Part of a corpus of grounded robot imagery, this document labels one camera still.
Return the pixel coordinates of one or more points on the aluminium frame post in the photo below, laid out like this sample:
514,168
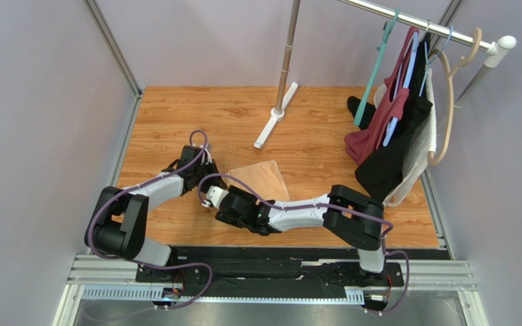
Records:
118,56

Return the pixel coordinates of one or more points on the teal plastic hanger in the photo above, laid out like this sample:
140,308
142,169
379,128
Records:
387,30

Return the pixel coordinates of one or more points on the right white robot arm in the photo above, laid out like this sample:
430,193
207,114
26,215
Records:
351,216

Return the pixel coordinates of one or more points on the metal clothes rack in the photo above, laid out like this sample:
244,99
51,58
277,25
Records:
496,52

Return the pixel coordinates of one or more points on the white towel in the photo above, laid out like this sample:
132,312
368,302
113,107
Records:
418,150

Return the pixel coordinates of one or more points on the black garment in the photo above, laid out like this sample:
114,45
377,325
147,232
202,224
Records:
381,172

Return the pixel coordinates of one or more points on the beige cloth napkin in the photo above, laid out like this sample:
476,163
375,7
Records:
265,179

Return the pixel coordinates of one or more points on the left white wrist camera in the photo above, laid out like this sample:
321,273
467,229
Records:
206,156

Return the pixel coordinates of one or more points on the maroon shirt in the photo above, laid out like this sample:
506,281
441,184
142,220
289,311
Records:
360,144

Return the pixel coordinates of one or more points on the light blue hanger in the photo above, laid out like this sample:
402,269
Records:
405,75

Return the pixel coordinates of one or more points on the beige wooden hanger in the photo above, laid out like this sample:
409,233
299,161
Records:
477,34

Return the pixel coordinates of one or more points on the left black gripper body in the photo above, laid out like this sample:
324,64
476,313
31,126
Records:
203,170

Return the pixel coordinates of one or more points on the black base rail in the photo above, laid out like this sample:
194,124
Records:
278,272

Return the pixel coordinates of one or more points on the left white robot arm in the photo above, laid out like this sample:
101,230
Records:
118,226

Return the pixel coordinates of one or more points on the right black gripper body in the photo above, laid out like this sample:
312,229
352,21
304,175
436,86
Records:
227,213

